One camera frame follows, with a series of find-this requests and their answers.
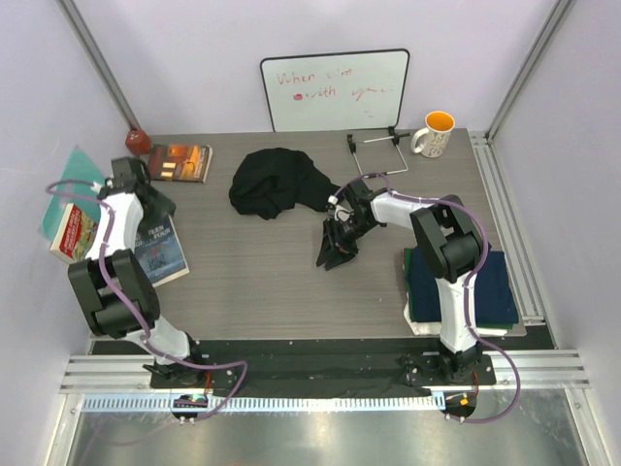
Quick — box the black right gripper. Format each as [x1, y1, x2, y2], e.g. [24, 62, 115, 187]
[317, 215, 376, 271]

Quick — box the orange brown cover book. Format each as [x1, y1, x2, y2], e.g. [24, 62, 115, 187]
[146, 145, 213, 183]

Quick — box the blue cover book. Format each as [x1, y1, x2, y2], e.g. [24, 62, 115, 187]
[134, 216, 189, 287]

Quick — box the black t shirt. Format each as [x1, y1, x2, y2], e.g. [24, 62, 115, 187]
[229, 148, 339, 220]

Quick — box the white mug orange inside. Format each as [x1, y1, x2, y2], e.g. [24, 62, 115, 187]
[410, 111, 455, 158]

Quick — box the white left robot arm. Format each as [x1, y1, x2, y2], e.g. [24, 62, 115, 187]
[68, 156, 207, 387]

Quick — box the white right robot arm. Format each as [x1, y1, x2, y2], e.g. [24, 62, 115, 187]
[316, 179, 489, 383]

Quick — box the red brown die block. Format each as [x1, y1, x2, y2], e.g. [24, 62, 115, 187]
[125, 129, 152, 157]

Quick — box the red white cover book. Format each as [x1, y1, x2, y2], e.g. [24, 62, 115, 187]
[49, 203, 98, 264]

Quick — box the teal plastic cutting board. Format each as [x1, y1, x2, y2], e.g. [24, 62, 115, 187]
[39, 148, 105, 242]

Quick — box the white folded t shirt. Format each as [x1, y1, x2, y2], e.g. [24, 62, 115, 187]
[401, 247, 524, 337]

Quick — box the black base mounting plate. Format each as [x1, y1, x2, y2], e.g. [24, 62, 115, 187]
[149, 338, 497, 389]

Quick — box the small whiteboard with red writing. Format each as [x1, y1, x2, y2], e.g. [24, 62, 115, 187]
[260, 49, 410, 132]

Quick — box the black wire book stand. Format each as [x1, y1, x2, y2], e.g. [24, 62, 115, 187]
[345, 126, 411, 178]

